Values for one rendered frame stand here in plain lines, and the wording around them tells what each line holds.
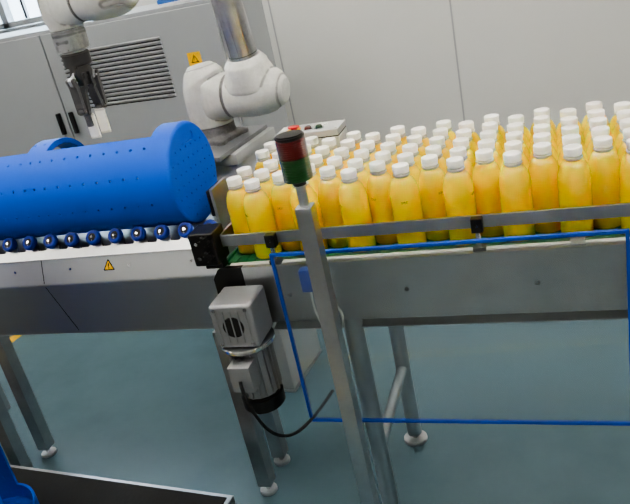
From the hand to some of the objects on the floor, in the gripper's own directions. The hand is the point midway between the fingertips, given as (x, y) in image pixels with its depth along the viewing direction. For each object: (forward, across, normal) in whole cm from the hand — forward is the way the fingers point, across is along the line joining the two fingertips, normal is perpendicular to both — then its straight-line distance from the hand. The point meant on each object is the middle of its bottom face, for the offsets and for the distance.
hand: (98, 124), depth 202 cm
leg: (+126, +7, +24) cm, 129 cm away
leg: (+126, -7, -74) cm, 147 cm away
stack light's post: (+126, +36, +69) cm, 148 cm away
